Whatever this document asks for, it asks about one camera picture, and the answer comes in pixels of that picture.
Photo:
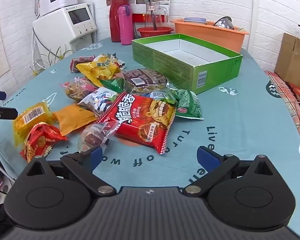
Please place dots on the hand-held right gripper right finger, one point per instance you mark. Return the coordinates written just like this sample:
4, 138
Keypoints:
206, 158

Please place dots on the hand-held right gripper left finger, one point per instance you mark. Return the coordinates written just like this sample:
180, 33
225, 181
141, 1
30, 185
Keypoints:
97, 155

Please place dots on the clear jujube snack packet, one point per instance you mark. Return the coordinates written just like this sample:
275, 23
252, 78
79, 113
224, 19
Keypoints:
92, 137

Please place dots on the yellow clear snack packet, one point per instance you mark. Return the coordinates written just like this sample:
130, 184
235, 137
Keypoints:
27, 120

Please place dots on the orange snack packet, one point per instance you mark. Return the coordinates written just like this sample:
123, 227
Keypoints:
73, 118

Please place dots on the red gold snack packet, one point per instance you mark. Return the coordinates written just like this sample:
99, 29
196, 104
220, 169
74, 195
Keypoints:
40, 141

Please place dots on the white blue snack packet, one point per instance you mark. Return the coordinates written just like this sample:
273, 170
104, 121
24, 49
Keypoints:
97, 101

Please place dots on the large red snack packet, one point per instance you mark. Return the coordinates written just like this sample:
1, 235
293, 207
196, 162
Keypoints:
140, 120

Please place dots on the green snack packet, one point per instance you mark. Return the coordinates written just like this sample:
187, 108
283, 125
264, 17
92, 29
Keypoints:
188, 105

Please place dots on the pink clear snack packet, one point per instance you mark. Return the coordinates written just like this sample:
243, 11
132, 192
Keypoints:
76, 88

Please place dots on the small green foil packet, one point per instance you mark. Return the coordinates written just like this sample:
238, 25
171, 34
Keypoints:
113, 83

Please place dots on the blue clear snack packet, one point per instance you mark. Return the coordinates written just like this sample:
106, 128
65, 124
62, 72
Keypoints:
157, 95

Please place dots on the yellow chips packet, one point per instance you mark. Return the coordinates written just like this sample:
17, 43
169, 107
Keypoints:
97, 70

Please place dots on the dark red snack packet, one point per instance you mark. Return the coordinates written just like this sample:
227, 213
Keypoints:
81, 61

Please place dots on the clear brown label snack packet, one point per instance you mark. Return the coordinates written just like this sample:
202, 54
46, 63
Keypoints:
145, 77

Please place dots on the white patterned snack packet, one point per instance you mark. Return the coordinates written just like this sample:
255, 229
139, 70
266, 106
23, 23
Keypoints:
118, 62

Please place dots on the green cardboard box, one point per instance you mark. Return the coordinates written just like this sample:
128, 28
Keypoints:
170, 65

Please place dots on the green spider plant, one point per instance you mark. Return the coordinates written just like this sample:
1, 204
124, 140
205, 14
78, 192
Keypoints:
61, 53

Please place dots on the white appliance with screen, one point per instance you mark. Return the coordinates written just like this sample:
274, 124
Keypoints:
55, 27

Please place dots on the plaid cloth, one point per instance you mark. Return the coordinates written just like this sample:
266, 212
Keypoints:
292, 110

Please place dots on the orange plastic basin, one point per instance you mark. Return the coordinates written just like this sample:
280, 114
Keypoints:
210, 36

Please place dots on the large cardboard box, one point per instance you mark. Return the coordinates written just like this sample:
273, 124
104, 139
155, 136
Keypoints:
290, 60

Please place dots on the pink thermos bottle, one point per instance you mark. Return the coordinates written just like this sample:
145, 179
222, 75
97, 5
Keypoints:
125, 27

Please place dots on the red thermos jug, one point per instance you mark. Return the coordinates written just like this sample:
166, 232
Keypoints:
114, 22

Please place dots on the red plastic basin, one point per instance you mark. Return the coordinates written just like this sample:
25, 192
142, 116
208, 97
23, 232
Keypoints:
152, 32

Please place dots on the metal bowl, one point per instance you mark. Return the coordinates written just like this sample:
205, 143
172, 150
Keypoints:
223, 22

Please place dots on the blue lid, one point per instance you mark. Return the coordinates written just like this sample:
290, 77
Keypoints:
195, 20

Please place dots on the glass pitcher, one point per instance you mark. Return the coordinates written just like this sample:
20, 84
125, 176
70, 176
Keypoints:
155, 17

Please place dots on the white wall pipe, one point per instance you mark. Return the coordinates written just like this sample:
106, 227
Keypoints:
254, 5

